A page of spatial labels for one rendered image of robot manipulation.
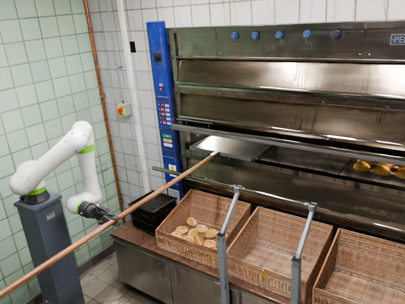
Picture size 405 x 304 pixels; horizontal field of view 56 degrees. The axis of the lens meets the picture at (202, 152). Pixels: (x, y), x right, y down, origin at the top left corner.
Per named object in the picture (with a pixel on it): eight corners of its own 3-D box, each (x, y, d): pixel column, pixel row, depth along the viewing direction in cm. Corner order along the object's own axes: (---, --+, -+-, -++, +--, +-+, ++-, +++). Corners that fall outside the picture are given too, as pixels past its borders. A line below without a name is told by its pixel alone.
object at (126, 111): (123, 113, 334) (122, 102, 330) (132, 114, 328) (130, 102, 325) (117, 115, 328) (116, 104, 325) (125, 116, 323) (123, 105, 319)
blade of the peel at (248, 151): (250, 161, 273) (250, 157, 272) (189, 149, 304) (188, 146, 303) (273, 143, 299) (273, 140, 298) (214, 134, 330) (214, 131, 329)
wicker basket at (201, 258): (193, 217, 324) (190, 187, 313) (253, 234, 293) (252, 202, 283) (155, 247, 287) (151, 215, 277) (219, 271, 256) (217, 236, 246)
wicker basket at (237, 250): (258, 236, 290) (257, 204, 280) (332, 260, 258) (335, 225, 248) (223, 274, 254) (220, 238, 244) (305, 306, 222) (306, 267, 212)
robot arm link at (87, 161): (71, 152, 229) (82, 155, 223) (87, 146, 238) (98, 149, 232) (81, 205, 243) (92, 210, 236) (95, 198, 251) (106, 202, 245)
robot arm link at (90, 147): (67, 125, 217) (88, 123, 218) (72, 119, 229) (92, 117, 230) (72, 155, 224) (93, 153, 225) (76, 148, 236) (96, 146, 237)
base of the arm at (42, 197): (9, 198, 242) (6, 190, 240) (29, 188, 254) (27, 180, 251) (35, 207, 229) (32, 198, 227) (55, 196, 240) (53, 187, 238)
